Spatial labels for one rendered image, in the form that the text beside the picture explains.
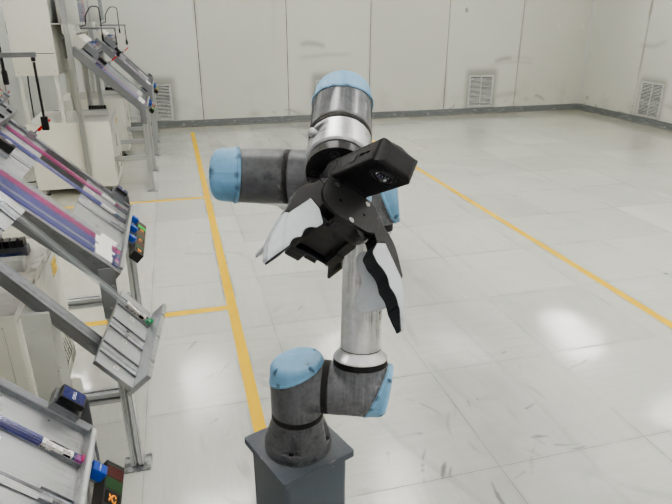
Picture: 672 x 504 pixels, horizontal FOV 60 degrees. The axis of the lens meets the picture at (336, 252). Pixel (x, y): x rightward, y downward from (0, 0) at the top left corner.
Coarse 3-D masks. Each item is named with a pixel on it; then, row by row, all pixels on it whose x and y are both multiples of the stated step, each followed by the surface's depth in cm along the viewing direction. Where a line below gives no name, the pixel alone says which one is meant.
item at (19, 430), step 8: (0, 416) 98; (0, 424) 98; (8, 424) 98; (16, 424) 99; (16, 432) 99; (24, 432) 99; (32, 432) 101; (32, 440) 100; (40, 440) 101; (80, 456) 105
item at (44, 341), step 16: (32, 320) 131; (48, 320) 132; (32, 336) 133; (48, 336) 134; (32, 352) 134; (48, 352) 135; (64, 352) 141; (32, 368) 136; (48, 368) 136; (64, 368) 141; (48, 384) 138; (48, 400) 140
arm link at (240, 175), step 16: (224, 160) 78; (240, 160) 78; (256, 160) 78; (272, 160) 77; (224, 176) 78; (240, 176) 77; (256, 176) 77; (272, 176) 77; (224, 192) 79; (240, 192) 79; (256, 192) 78; (272, 192) 78
